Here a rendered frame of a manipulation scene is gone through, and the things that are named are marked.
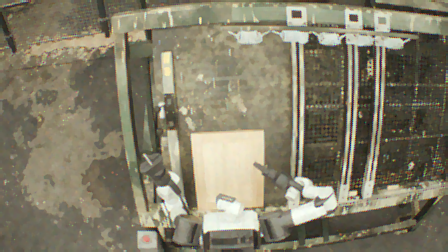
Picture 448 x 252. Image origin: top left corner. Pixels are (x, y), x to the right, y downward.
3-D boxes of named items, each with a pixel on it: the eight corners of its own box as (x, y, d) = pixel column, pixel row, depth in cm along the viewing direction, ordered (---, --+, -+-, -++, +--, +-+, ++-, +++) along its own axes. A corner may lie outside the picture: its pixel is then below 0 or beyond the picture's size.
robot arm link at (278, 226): (296, 231, 222) (270, 240, 226) (298, 227, 231) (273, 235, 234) (290, 210, 223) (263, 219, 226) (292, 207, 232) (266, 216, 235)
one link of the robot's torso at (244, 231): (266, 279, 228) (269, 238, 209) (200, 283, 228) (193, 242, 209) (263, 243, 253) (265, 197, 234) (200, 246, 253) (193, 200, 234)
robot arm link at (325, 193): (333, 197, 215) (290, 214, 220) (339, 215, 220) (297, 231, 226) (331, 183, 225) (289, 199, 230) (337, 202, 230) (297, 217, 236)
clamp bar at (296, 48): (284, 202, 282) (288, 225, 260) (283, 2, 230) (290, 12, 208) (300, 200, 282) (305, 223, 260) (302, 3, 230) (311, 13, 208)
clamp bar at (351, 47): (333, 196, 282) (339, 218, 260) (339, 6, 230) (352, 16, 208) (347, 194, 282) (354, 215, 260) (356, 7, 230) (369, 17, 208)
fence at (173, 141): (178, 208, 282) (178, 211, 279) (162, 50, 241) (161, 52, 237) (186, 208, 282) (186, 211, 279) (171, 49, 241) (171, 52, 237)
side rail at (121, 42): (139, 202, 288) (137, 212, 278) (117, 27, 240) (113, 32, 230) (148, 202, 288) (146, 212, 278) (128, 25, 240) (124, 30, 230)
